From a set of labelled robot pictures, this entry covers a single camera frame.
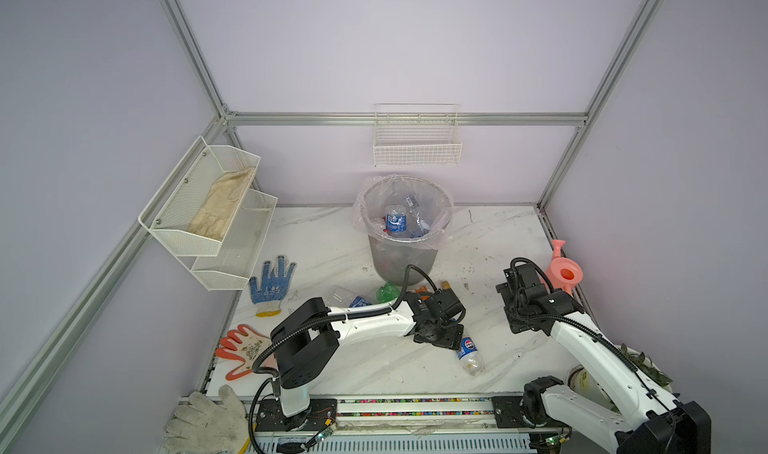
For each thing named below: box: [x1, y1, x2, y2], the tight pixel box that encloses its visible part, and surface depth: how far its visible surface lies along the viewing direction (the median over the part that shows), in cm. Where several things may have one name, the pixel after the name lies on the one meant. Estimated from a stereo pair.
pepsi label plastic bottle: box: [456, 336, 485, 377], surface depth 81 cm
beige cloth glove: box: [186, 168, 256, 241], surface depth 80 cm
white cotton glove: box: [164, 385, 250, 454], surface depth 73 cm
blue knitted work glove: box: [249, 256, 297, 317], surface depth 100 cm
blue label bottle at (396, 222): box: [386, 213, 407, 232], surface depth 88 cm
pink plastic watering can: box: [545, 239, 584, 293], surface depth 90 cm
